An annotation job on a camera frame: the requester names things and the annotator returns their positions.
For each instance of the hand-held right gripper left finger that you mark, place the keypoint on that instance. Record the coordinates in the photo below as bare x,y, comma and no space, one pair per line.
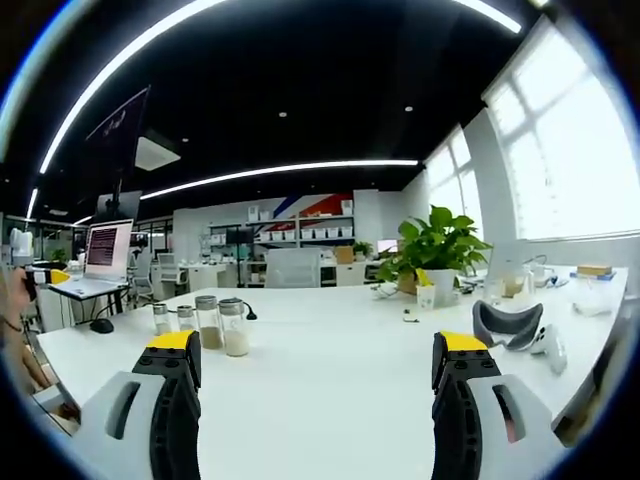
172,400

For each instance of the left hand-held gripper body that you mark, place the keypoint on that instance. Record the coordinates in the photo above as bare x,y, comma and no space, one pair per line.
21,245

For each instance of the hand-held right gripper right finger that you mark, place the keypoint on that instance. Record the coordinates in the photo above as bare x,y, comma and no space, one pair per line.
462,405

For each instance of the small seasoning bottle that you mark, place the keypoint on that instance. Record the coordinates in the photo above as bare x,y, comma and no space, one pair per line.
161,320
185,318

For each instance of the tall seasoning bottle brown contents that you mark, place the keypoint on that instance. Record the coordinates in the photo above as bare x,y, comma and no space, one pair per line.
208,325

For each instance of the tall seasoning bottle white contents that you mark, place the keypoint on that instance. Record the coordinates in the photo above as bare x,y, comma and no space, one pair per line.
235,330

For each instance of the person's left hand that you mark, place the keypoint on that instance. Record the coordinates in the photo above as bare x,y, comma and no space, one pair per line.
12,295

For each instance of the white laptop stand table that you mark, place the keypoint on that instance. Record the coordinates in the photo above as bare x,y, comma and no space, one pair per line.
95,300

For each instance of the silver open laptop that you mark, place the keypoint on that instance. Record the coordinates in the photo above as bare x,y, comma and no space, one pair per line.
105,252

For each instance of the dark wristband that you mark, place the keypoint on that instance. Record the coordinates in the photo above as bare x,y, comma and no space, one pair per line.
13,326

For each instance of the black computer mouse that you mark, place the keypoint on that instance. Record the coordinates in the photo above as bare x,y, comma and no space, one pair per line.
101,326

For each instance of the grey white VR headset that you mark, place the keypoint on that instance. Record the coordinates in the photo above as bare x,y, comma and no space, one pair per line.
505,330

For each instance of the small black white device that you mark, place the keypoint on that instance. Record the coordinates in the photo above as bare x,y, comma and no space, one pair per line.
411,316

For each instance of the white VR controller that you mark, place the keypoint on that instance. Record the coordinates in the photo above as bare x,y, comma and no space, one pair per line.
550,345

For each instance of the white paper cup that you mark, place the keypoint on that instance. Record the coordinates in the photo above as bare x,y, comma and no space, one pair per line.
425,297

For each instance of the clear glass jar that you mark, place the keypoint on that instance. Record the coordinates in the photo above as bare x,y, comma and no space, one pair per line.
513,282

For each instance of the dark hanging display screen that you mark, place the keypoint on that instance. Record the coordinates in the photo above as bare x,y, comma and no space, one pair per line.
119,120

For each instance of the green potted plant white pot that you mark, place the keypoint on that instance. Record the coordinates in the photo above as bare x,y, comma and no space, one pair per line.
435,247

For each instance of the ceiling air conditioner unit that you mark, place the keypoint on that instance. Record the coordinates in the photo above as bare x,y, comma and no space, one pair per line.
157,152

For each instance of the white plastic bag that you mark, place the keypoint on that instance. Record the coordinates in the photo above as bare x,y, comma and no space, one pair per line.
592,306

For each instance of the white mesh office chair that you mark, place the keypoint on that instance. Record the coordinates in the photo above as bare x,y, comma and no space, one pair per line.
292,269

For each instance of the small green desk plant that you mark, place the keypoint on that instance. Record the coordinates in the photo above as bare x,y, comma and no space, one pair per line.
361,248

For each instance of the stack of books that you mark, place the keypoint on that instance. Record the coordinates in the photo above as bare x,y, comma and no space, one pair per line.
595,271

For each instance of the brown cardboard box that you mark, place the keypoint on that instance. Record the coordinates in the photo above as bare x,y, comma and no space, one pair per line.
344,254

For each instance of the long curved ceiling light strip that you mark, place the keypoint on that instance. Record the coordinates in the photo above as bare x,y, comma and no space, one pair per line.
125,65

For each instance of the white storage shelf with bins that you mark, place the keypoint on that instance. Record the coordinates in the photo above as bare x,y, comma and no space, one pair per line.
300,231

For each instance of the straight ceiling light strip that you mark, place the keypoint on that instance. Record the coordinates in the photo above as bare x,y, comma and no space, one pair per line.
280,172

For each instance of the large bright window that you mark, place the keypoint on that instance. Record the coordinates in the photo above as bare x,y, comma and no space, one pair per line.
565,150

